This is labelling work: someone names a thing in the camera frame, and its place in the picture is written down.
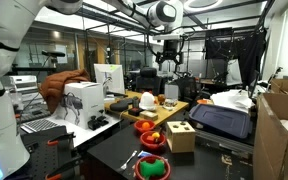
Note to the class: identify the white plush chicken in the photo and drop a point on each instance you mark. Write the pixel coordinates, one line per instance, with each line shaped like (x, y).
(148, 101)

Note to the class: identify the black office chair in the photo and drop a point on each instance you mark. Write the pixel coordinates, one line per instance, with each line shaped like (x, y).
(149, 80)

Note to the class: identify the white paper pile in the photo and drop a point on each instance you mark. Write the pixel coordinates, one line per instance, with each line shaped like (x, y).
(232, 100)

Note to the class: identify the open small cardboard box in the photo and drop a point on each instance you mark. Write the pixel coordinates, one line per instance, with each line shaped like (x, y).
(285, 86)

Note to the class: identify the black orange clamp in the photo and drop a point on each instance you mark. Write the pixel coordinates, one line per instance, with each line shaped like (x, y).
(60, 138)
(62, 168)

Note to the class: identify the orange ball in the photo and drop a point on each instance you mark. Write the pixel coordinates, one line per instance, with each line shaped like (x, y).
(145, 125)

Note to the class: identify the green plush toy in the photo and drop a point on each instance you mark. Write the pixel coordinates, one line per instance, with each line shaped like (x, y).
(152, 168)

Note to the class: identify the black pouch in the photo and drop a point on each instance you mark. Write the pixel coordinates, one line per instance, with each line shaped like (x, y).
(120, 105)

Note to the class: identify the brown puffer jacket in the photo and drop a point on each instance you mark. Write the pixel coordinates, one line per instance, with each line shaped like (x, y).
(55, 86)

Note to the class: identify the flat small cardboard box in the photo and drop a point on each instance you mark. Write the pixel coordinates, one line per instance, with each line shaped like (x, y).
(149, 115)

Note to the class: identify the dark grey cup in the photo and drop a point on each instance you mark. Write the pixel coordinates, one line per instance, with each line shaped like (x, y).
(136, 102)

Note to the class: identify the brown ball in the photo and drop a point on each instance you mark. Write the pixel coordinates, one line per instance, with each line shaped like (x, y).
(161, 98)

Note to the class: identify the black pegboard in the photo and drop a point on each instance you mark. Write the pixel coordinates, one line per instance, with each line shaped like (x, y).
(40, 156)

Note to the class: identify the red plastic bowl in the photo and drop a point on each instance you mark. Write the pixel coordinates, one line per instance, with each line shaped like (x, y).
(152, 145)
(137, 170)
(138, 128)

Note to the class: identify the large cardboard box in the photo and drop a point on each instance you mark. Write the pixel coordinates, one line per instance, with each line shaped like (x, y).
(277, 140)

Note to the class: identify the orange toy block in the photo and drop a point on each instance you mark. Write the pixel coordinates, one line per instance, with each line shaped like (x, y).
(149, 138)

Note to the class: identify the wooden table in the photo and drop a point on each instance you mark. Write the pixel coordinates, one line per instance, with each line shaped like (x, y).
(179, 106)

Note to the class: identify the black curtain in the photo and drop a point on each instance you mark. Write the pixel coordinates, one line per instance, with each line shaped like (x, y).
(240, 53)

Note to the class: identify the black controller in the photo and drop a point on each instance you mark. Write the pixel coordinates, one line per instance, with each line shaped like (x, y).
(97, 122)

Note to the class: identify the silver laptop keyboard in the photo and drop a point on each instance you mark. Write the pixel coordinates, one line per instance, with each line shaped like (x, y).
(39, 125)

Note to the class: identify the computer monitor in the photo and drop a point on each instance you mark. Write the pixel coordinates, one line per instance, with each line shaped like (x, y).
(112, 80)

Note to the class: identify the dark blue plastic lid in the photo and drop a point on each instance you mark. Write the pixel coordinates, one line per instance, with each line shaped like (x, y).
(220, 120)

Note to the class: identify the white robot dog box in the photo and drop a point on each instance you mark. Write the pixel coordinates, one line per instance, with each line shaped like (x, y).
(84, 103)

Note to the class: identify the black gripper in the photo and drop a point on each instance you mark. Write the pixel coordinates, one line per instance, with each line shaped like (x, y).
(170, 48)

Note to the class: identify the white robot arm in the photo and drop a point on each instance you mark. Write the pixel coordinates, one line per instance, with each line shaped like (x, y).
(4, 66)

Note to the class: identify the wooden shape sorter box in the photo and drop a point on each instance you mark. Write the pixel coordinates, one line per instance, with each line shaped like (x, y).
(180, 138)

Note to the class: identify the yellow toy banana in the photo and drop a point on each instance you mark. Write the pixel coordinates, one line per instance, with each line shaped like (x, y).
(156, 135)

